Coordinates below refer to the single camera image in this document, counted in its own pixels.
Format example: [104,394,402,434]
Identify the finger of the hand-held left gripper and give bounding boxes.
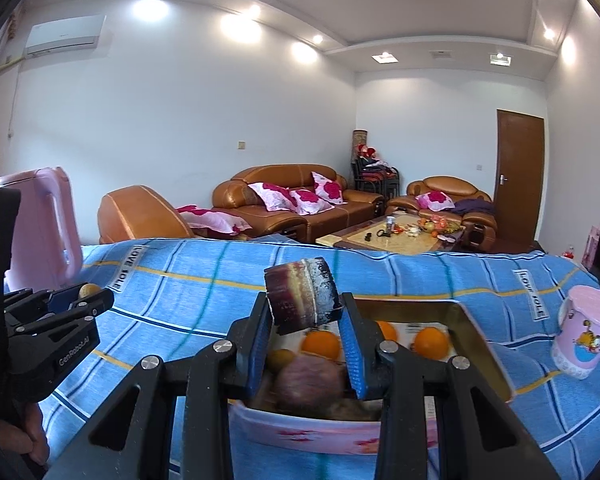
[9,289,116,403]
[4,285,83,332]

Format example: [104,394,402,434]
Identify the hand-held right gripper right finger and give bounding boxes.
[337,292,561,480]

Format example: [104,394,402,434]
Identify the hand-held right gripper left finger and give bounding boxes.
[50,304,276,480]

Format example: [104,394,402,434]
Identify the brown round chestnut pastry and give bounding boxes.
[325,397,383,421]

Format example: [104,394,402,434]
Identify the purple passion fruit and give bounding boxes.
[272,355,346,413]

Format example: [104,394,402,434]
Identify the pink cardboard box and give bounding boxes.
[227,297,513,456]

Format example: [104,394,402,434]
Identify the person's left hand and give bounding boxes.
[0,404,51,466]

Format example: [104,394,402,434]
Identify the pink electric kettle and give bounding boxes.
[0,166,83,293]

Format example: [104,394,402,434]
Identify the blue plaid blanket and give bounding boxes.
[2,237,600,480]

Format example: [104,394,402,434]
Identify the brown leather armchair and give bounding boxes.
[386,176,498,253]
[97,186,253,245]

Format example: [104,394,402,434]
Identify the wooden coffee table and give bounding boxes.
[315,212,468,253]

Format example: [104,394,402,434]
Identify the pink floral pillow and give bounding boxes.
[311,171,347,205]
[248,181,301,212]
[416,191,455,211]
[176,204,253,235]
[289,189,335,216]

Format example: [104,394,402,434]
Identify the brown leather sofa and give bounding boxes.
[211,164,386,245]

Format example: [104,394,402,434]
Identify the pile of snacks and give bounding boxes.
[417,215,466,236]

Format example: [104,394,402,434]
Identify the stacked black chairs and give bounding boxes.
[352,157,400,200]

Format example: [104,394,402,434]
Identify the purple cloth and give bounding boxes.
[452,199,496,217]

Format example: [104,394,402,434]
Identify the white air conditioner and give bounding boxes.
[24,14,107,58]

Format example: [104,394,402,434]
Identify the tall patterned vase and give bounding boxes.
[351,130,368,181]

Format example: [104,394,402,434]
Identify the pink cartoon cup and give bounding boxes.
[551,285,600,380]

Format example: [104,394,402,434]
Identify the brown wooden door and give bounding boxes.
[495,109,546,243]

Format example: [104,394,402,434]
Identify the pink carton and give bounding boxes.
[582,225,600,268]

